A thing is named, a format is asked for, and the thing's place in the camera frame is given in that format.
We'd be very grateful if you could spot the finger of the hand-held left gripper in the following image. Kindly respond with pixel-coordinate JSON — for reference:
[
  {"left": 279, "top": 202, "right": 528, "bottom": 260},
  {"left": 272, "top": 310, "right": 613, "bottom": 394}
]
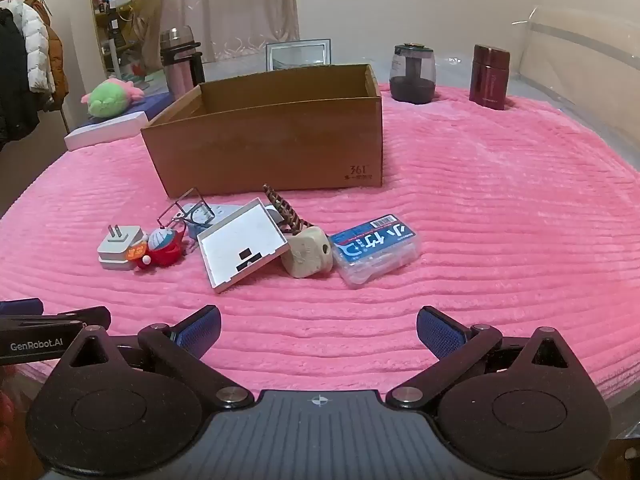
[
  {"left": 0, "top": 298, "right": 44, "bottom": 317},
  {"left": 0, "top": 306, "right": 112, "bottom": 328}
]

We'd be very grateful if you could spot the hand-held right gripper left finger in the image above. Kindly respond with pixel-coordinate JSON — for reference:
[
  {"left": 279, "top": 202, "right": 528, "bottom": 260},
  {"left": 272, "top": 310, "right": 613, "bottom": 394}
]
[{"left": 57, "top": 305, "right": 255, "bottom": 409}]

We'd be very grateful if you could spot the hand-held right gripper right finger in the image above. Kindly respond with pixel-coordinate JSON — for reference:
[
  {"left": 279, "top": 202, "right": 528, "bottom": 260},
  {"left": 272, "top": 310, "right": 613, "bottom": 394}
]
[{"left": 386, "top": 305, "right": 586, "bottom": 409}]

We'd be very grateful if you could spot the white plug charger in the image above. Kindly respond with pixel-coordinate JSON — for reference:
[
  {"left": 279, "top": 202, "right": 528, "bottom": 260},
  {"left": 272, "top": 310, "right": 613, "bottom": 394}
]
[{"left": 96, "top": 224, "right": 146, "bottom": 271}]

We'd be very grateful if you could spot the red blue toy figure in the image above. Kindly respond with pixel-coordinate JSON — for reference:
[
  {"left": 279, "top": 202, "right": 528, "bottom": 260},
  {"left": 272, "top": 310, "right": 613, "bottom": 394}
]
[{"left": 127, "top": 227, "right": 187, "bottom": 268}]

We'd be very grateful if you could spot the white square plastic panel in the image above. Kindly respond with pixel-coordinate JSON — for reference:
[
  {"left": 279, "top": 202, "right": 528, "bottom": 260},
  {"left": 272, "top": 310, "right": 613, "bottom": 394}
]
[{"left": 196, "top": 198, "right": 290, "bottom": 294}]

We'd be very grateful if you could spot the clear blue-label plastic case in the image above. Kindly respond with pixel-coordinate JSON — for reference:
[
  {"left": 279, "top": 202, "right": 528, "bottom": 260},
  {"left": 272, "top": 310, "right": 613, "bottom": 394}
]
[{"left": 328, "top": 214, "right": 421, "bottom": 289}]

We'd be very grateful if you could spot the clear metal-edged cube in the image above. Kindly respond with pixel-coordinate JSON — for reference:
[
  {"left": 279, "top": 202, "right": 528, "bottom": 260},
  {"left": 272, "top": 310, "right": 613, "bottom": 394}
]
[{"left": 157, "top": 187, "right": 213, "bottom": 231}]

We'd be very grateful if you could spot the beige stone-like block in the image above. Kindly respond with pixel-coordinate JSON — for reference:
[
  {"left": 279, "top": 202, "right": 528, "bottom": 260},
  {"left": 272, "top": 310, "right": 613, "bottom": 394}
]
[{"left": 280, "top": 226, "right": 333, "bottom": 279}]

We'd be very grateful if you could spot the brown striped hair clip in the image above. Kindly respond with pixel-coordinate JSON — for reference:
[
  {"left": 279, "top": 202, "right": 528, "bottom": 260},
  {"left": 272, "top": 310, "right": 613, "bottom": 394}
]
[{"left": 262, "top": 184, "right": 313, "bottom": 235}]

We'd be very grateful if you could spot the brown cardboard box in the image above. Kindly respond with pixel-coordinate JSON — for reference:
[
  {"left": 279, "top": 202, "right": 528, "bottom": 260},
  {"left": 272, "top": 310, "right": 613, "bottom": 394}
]
[{"left": 141, "top": 64, "right": 383, "bottom": 199}]

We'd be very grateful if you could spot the pink ribbed blanket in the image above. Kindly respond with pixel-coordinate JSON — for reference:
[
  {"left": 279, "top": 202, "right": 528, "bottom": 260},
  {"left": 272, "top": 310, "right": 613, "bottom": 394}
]
[{"left": 0, "top": 82, "right": 640, "bottom": 401}]

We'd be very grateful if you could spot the white blue flat box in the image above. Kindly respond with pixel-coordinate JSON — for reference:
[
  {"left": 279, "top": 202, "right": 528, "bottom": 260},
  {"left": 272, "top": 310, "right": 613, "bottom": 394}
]
[{"left": 64, "top": 92, "right": 173, "bottom": 152}]

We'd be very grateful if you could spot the green pink plush toy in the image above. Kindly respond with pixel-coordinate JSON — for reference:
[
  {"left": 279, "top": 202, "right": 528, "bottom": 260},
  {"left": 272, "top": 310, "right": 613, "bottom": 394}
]
[{"left": 81, "top": 79, "right": 146, "bottom": 120}]

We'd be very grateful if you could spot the black coat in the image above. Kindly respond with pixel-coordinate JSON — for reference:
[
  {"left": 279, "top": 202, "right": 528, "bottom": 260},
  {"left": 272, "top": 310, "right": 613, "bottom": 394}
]
[{"left": 0, "top": 7, "right": 41, "bottom": 151}]

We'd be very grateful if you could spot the brown coat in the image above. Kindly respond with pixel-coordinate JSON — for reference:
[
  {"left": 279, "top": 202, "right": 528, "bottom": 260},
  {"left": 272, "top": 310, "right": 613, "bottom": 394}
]
[{"left": 25, "top": 0, "right": 69, "bottom": 103}]

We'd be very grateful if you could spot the dark glass jar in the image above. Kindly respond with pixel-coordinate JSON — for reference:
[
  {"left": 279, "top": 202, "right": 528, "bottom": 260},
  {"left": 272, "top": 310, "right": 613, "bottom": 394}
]
[{"left": 389, "top": 42, "right": 437, "bottom": 105}]

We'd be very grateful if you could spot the pink black thermos flask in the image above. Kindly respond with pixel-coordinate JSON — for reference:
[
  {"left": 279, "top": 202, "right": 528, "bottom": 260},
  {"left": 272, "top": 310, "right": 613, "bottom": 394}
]
[{"left": 159, "top": 26, "right": 205, "bottom": 103}]

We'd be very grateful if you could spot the dark red cylindrical canister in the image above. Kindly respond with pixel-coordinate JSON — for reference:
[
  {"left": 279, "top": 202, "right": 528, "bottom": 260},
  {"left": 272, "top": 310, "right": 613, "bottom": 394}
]
[{"left": 468, "top": 44, "right": 511, "bottom": 111}]

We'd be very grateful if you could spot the white puffer coat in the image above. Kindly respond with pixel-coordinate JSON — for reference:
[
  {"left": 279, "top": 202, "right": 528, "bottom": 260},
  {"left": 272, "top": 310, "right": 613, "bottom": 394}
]
[{"left": 10, "top": 0, "right": 56, "bottom": 96}]

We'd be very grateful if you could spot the plastic-wrapped headboard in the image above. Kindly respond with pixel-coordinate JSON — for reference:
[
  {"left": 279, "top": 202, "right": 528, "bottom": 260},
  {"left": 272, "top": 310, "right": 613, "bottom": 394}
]
[{"left": 510, "top": 5, "right": 640, "bottom": 161}]

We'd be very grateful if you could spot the yellow mesh object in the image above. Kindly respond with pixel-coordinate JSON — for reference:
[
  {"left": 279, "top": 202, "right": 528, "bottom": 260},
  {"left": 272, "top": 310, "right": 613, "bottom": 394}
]
[{"left": 120, "top": 0, "right": 173, "bottom": 73}]

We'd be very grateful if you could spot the beige curtain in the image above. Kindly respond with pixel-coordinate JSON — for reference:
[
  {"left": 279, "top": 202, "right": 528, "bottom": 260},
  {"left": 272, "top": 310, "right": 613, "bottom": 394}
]
[{"left": 160, "top": 0, "right": 301, "bottom": 63}]

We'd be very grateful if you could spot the silver picture frame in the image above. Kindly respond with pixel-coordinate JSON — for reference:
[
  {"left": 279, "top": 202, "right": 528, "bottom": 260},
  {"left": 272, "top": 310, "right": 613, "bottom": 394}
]
[{"left": 265, "top": 38, "right": 332, "bottom": 72}]

